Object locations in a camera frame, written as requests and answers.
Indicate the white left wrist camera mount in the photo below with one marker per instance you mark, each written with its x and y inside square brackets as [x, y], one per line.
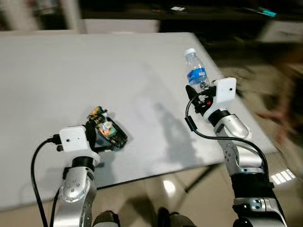
[73, 138]

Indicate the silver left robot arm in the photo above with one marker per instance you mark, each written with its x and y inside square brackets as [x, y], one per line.
[75, 189]

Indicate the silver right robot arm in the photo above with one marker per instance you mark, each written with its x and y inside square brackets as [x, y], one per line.
[236, 132]

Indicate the small teal object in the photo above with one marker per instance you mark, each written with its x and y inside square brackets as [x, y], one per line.
[266, 12]

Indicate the robot right leg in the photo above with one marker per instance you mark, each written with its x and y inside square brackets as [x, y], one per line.
[173, 219]

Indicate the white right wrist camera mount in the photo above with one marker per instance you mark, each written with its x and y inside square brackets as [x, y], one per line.
[225, 90]

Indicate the white box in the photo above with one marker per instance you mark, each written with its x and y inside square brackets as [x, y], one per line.
[281, 32]

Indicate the white glass door cabinet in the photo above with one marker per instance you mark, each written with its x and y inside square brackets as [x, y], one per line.
[38, 14]

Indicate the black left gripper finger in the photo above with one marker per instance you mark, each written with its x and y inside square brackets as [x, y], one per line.
[90, 130]

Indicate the robot leg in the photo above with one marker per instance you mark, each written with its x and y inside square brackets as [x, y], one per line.
[173, 219]
[106, 220]

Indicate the dark wooden shelf unit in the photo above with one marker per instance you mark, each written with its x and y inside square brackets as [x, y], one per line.
[213, 16]

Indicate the person's bare foot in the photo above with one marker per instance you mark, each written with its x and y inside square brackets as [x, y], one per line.
[274, 117]

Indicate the clear plastic bottle blue label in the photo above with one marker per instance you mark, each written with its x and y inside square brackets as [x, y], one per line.
[195, 71]

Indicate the white flat panel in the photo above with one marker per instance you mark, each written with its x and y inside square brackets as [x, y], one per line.
[120, 26]

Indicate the black metal table leg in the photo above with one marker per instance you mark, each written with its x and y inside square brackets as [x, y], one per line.
[202, 177]

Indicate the robot left leg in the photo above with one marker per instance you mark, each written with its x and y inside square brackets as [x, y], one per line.
[106, 220]

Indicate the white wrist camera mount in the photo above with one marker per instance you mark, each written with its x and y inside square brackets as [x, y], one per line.
[73, 138]
[225, 90]

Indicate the black colourful snack wrapper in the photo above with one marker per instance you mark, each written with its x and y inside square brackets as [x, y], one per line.
[111, 132]

